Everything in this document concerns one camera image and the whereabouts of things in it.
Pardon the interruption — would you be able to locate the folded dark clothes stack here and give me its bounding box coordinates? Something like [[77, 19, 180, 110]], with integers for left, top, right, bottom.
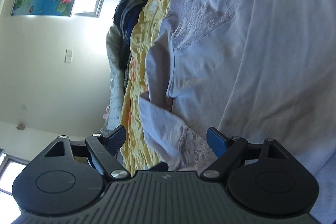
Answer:
[[113, 0, 147, 71]]

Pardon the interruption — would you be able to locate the yellow cartoon print quilt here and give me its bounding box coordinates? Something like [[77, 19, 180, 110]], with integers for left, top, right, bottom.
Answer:
[[121, 0, 170, 174]]

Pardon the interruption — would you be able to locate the grey white patterned blanket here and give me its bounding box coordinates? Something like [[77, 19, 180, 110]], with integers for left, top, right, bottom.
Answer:
[[101, 25, 125, 134]]

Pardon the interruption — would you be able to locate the lavender lace-trimmed shirt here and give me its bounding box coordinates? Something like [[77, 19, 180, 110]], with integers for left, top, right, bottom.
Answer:
[[139, 0, 335, 223]]

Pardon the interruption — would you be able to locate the white wall switch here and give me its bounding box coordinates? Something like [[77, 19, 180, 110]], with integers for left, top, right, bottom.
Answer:
[[64, 50, 73, 64]]

